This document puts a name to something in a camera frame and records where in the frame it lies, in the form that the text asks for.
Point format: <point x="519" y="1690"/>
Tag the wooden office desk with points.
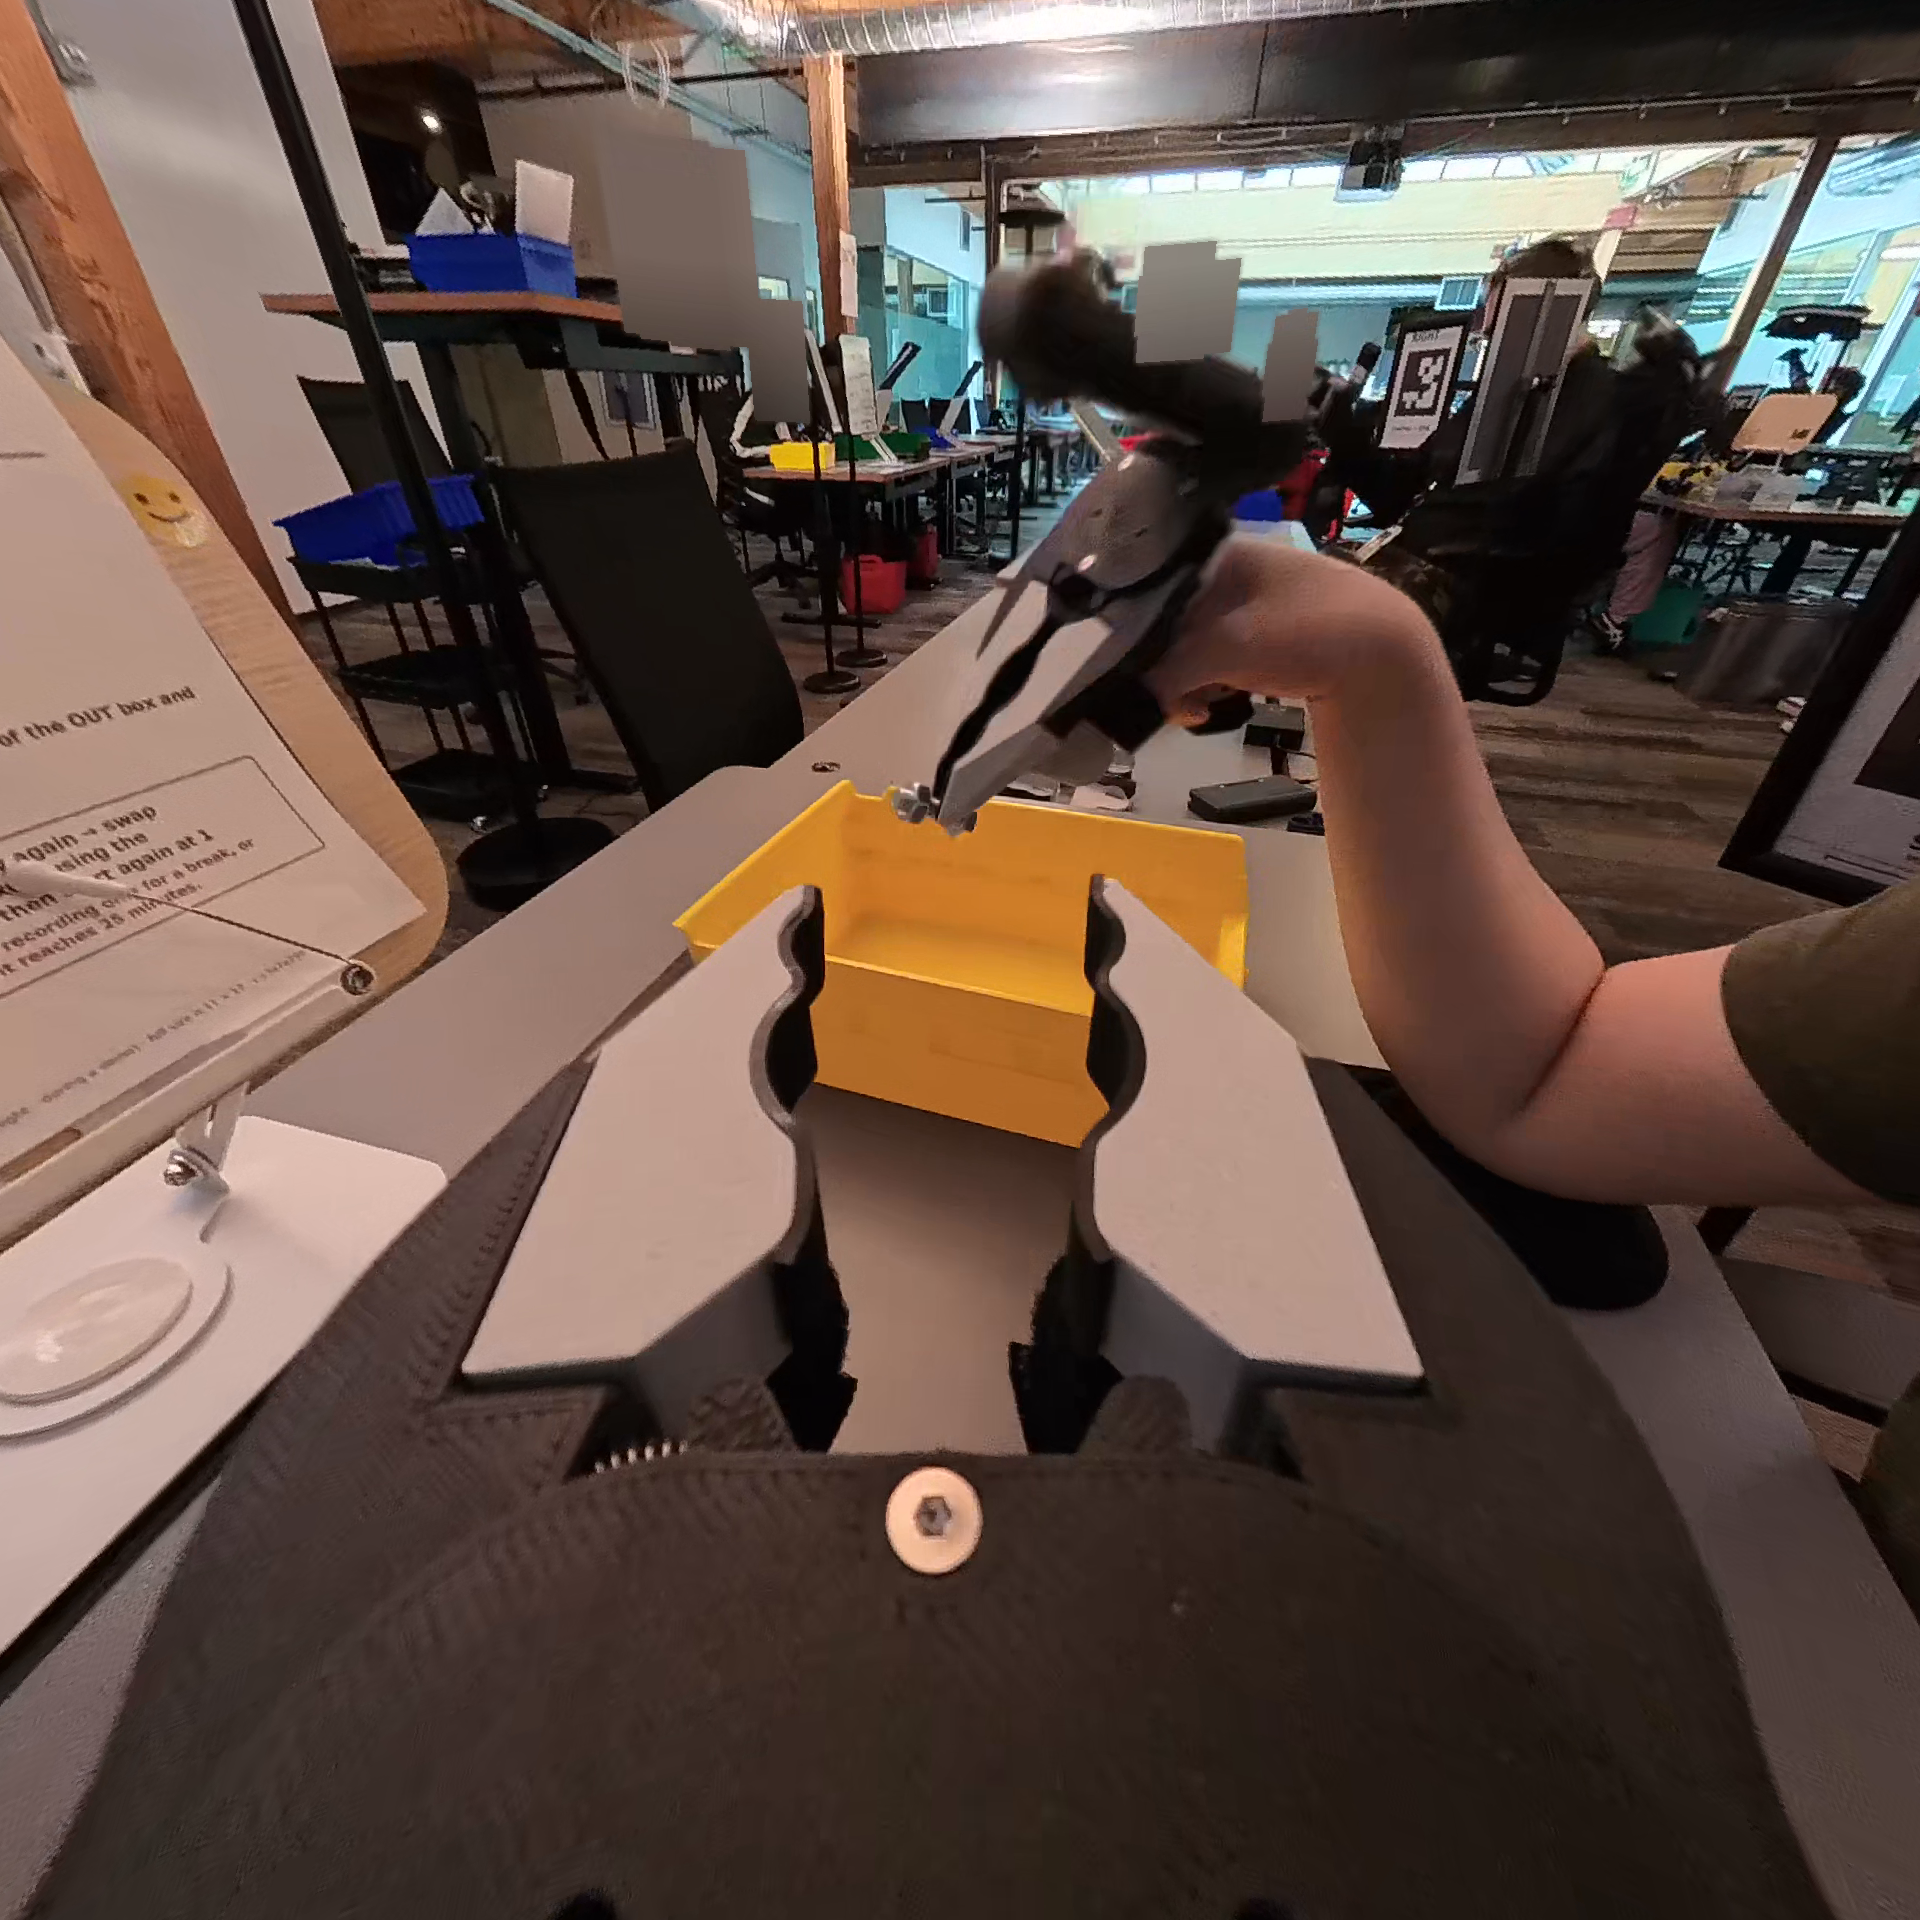
<point x="902" y="458"/>

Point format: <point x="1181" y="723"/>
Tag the blue plastic storage bin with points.
<point x="376" y="524"/>
<point x="494" y="268"/>

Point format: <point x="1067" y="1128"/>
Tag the black flat rectangular device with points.
<point x="1253" y="799"/>
<point x="1276" y="728"/>

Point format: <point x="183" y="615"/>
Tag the yellow smiley sticker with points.
<point x="164" y="511"/>

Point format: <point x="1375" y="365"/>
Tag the printed instruction sheet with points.
<point x="150" y="780"/>

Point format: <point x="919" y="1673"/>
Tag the red storage bin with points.
<point x="875" y="586"/>

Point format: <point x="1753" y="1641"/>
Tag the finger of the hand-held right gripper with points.
<point x="1013" y="628"/>
<point x="1049" y="721"/>

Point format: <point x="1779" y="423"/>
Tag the yellow undivided bin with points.
<point x="960" y="989"/>

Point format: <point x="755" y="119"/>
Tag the black ceiling projector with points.
<point x="1373" y="165"/>

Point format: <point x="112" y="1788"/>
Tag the person's right hand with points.
<point x="1307" y="628"/>

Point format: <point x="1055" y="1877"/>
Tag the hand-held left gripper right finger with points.
<point x="1244" y="1200"/>

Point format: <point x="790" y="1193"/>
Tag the person's right forearm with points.
<point x="1500" y="975"/>

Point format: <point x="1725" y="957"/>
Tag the small yellow storage bin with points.
<point x="803" y="456"/>

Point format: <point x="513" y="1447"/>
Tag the framed black-white marker sign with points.
<point x="1425" y="375"/>
<point x="1846" y="780"/>

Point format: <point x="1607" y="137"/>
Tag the black stanchion post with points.
<point x="828" y="628"/>

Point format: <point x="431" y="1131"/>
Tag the tall wooden-top standing desk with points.
<point x="451" y="306"/>

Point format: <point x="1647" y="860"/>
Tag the black mesh office chair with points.
<point x="645" y="615"/>

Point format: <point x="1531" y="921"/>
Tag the white metal stand base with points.
<point x="1072" y="791"/>
<point x="329" y="1229"/>

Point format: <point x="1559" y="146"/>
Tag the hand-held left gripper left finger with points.
<point x="662" y="1200"/>

